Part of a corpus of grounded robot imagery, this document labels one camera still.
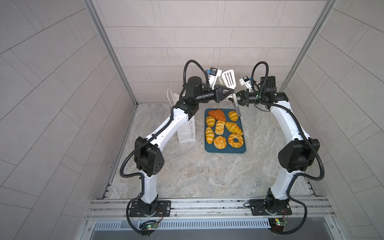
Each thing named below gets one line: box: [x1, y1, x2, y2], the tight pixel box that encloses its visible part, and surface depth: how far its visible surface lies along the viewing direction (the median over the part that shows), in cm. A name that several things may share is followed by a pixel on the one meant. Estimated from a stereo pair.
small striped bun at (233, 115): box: [228, 110, 239, 122], surface depth 107 cm
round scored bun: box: [213, 135, 227, 150], surface depth 93 cm
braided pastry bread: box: [215, 120, 225, 136], surface depth 99 cm
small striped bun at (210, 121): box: [205, 116, 216, 128], surface depth 104 cm
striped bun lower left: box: [205, 126, 215, 145], surface depth 97 cm
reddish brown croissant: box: [208, 109, 226, 122], surface depth 107 cm
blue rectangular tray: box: [204, 108, 246, 154], surface depth 98 cm
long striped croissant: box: [224, 121, 244, 136], surface depth 100 cm
